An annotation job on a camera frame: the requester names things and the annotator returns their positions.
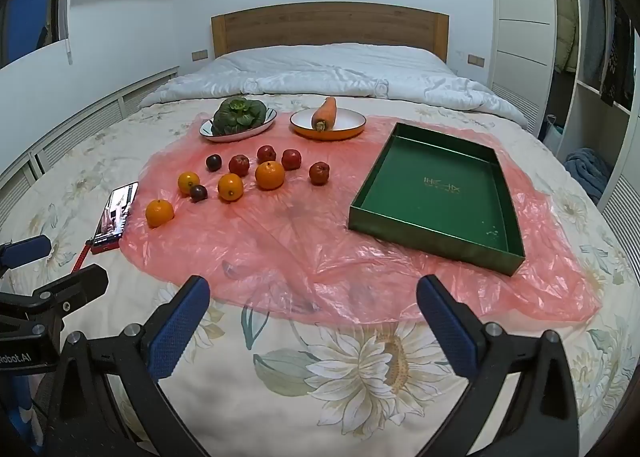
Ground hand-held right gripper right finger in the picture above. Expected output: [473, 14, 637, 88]
[416, 274, 581, 457]

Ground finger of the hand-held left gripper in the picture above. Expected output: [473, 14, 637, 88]
[0, 234, 53, 278]
[0, 264, 110, 334]

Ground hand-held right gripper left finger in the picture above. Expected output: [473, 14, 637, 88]
[47, 275, 213, 457]

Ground green rectangular tray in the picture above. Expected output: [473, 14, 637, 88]
[348, 122, 527, 278]

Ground smartphone with red case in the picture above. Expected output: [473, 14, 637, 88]
[91, 181, 140, 254]

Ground floral bedsheet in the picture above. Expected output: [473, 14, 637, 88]
[0, 92, 640, 457]

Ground pink plastic sheet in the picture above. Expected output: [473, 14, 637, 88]
[120, 112, 603, 325]

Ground white slatted radiator cover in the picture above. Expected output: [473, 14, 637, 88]
[0, 66, 180, 210]

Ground blue towel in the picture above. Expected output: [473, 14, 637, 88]
[565, 147, 613, 205]

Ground white slatted panel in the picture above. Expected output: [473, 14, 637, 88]
[597, 172, 640, 233]

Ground white bag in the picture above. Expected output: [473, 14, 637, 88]
[542, 114, 568, 153]

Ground dark green leafy vegetable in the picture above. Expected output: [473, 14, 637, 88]
[210, 97, 267, 136]

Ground white plate with dark rim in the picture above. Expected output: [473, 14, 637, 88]
[199, 107, 277, 143]

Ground orange enamel plate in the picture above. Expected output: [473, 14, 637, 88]
[290, 107, 368, 140]

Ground carrot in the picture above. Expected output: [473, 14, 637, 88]
[311, 96, 338, 132]

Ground white open closet shelf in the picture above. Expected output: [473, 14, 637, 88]
[545, 0, 640, 210]

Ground white duvet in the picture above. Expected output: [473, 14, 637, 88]
[139, 42, 530, 127]

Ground black hanging garment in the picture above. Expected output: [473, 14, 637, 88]
[600, 0, 638, 108]

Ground white wardrobe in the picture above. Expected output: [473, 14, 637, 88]
[490, 0, 558, 138]

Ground light green jacket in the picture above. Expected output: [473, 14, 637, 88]
[554, 0, 581, 73]

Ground wooden headboard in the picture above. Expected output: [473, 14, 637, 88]
[211, 1, 450, 63]

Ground grey blue coat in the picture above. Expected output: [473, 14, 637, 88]
[582, 0, 616, 88]

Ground red braided cable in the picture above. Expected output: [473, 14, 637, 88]
[71, 239, 93, 274]

